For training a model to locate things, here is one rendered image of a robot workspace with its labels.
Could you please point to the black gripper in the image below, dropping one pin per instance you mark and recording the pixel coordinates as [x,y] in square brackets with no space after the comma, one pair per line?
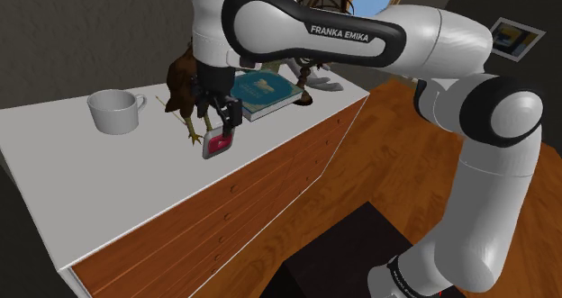
[216,78]

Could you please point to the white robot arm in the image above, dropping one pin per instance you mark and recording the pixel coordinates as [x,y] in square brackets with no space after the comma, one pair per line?
[487,209]

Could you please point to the brown chicken figure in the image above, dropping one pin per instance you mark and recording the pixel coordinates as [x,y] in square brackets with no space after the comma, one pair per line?
[180,84]

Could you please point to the teal book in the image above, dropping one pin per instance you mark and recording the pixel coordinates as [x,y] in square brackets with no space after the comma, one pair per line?
[263,91]

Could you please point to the brown twisted twig sculpture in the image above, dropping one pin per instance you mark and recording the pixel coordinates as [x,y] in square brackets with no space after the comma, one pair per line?
[304,80]

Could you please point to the white cup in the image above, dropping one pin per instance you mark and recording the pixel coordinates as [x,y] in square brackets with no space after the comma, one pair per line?
[115,112]

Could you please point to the white-topped wooden chest of drawers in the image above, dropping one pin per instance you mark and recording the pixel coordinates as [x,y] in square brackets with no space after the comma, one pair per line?
[131,187]

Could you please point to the dark robot stand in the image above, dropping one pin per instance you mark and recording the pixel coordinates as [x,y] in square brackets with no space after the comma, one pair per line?
[342,253]

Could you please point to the red phone with grey frame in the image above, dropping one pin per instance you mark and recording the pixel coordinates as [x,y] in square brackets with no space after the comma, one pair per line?
[215,145]

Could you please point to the framed wall picture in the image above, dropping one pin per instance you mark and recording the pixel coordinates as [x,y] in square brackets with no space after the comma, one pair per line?
[516,39]

